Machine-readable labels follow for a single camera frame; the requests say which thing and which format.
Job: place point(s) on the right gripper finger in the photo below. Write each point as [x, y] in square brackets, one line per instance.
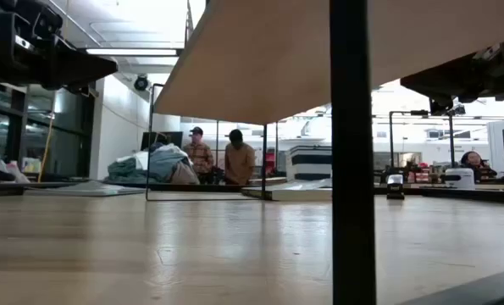
[442, 82]
[441, 106]

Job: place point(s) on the wooden shelf with black legs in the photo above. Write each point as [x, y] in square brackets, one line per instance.
[268, 55]

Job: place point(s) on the ceiling light strip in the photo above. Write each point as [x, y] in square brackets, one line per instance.
[131, 51]

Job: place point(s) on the person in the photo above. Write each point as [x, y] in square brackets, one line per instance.
[474, 163]
[239, 163]
[200, 156]

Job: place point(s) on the red boxes stack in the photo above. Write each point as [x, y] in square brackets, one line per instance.
[419, 174]

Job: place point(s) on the white appliance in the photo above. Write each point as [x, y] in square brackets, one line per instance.
[459, 178]

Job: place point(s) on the small black white device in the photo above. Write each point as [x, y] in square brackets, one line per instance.
[395, 186]

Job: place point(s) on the black monitor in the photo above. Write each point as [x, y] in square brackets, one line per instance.
[171, 137]

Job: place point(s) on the pile of grey white laundry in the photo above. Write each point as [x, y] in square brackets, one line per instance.
[158, 167]

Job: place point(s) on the white navy striped box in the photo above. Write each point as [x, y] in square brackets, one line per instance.
[308, 163]

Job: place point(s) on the red bag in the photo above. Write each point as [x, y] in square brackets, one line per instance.
[270, 163]

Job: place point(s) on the black pole with camera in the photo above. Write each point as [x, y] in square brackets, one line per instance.
[451, 140]

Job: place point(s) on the round black ceiling camera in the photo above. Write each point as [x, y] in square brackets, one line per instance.
[141, 83]

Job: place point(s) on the black rig frame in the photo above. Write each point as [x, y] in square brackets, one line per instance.
[467, 194]

